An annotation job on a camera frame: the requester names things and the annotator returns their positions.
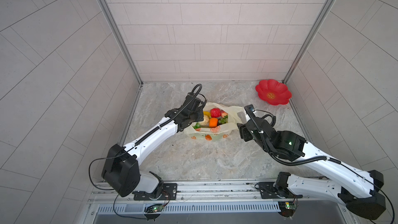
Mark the yellow toy banana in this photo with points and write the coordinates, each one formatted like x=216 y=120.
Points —
x=207 y=114

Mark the right small circuit board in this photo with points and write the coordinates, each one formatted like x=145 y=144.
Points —
x=287 y=209

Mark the aluminium mounting rail frame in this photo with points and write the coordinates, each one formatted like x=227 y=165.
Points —
x=198 y=197

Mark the red flower-shaped plate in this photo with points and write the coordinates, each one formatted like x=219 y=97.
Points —
x=273 y=92

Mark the translucent yellowish plastic bag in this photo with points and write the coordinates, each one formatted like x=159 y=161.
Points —
x=236 y=114

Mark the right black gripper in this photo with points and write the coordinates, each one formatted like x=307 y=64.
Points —
x=243 y=128

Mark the left small circuit board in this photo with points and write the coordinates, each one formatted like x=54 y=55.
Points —
x=154 y=209

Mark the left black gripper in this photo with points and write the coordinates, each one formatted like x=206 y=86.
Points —
x=200 y=117

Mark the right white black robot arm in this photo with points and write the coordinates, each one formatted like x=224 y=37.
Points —
x=359 y=191

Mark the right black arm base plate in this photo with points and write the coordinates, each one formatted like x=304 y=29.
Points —
x=271 y=190

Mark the red toy fruit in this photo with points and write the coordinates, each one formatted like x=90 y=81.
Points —
x=215 y=113

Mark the left aluminium corner post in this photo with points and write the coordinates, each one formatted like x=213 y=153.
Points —
x=118 y=37

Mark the small circuit board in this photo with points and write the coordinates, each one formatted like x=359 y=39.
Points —
x=287 y=209
x=154 y=209

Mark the right aluminium corner post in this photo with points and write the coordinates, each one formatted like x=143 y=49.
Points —
x=309 y=38

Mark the toy strawberry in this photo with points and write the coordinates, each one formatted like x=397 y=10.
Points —
x=223 y=114

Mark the orange toy fruit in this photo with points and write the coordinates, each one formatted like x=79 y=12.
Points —
x=213 y=122

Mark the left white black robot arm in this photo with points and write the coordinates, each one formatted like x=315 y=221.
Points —
x=122 y=164

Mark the green toy vegetable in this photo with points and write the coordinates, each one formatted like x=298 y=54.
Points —
x=197 y=126

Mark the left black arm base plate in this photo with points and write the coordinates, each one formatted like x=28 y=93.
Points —
x=168 y=192

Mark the aluminium corner post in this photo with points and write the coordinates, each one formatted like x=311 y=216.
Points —
x=118 y=37
x=309 y=38

